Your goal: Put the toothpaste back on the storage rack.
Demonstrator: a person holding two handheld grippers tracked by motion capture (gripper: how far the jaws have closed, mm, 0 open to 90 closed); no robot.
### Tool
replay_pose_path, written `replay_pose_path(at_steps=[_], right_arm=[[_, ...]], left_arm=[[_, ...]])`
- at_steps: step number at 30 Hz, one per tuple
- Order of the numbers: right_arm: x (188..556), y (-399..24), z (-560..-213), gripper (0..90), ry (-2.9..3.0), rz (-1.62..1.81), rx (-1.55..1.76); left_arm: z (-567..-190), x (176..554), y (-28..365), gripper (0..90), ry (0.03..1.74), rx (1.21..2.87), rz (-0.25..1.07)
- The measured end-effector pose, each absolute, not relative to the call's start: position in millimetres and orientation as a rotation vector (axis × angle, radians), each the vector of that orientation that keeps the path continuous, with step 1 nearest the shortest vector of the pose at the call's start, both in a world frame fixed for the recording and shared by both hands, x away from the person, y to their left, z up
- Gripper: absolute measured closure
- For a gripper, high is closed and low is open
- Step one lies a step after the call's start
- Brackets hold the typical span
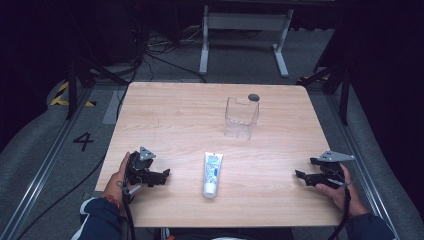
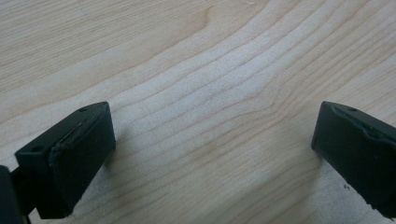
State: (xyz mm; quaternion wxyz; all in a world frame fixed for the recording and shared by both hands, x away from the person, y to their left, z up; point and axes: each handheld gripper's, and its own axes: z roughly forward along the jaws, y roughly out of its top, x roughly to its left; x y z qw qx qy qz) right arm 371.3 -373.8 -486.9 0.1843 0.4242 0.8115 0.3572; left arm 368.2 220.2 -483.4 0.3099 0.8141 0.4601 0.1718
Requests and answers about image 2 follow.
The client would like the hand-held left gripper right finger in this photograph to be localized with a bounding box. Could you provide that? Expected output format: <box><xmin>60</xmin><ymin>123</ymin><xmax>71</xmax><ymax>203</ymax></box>
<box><xmin>311</xmin><ymin>100</ymin><xmax>396</xmax><ymax>219</ymax></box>

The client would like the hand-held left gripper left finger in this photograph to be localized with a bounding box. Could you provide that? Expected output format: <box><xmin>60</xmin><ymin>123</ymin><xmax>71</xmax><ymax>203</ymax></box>
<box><xmin>14</xmin><ymin>101</ymin><xmax>117</xmax><ymax>220</ymax></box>

